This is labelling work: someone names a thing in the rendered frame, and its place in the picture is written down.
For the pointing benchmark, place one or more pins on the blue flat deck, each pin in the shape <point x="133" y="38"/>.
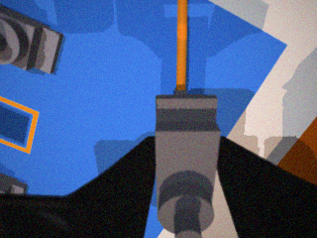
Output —
<point x="79" y="79"/>

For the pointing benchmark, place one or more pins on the grey micro servo with orange cable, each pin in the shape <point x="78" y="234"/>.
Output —
<point x="187" y="140"/>

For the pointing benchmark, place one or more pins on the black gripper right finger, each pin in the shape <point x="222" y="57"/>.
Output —
<point x="265" y="201"/>

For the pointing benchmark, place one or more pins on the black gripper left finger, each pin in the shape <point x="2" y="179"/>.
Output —
<point x="115" y="204"/>

